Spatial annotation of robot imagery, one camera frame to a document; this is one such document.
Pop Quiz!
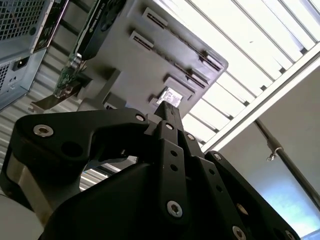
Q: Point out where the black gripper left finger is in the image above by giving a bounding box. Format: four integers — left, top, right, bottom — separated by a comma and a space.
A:
0, 101, 190, 226

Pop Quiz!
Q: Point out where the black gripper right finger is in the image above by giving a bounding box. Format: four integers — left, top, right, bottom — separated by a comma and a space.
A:
177, 110, 301, 240

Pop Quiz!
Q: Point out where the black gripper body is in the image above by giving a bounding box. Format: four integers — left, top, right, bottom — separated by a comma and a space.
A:
43, 161, 232, 240

